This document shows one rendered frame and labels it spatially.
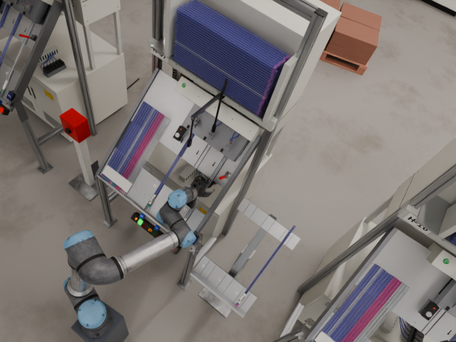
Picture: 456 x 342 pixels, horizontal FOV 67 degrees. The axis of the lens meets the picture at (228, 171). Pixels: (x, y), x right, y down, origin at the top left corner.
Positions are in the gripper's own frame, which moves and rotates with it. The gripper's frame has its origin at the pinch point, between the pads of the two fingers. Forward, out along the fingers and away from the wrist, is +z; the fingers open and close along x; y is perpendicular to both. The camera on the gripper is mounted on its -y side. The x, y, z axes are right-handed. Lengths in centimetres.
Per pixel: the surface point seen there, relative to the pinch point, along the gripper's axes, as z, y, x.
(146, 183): -2.5, -19.4, 30.3
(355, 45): 283, 124, 4
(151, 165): 27, -24, 46
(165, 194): -2.2, -17.7, 17.4
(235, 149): -0.5, 26.2, -3.6
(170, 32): -16, 59, 47
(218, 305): 40, -87, -41
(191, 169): 32.8, -12.2, 22.5
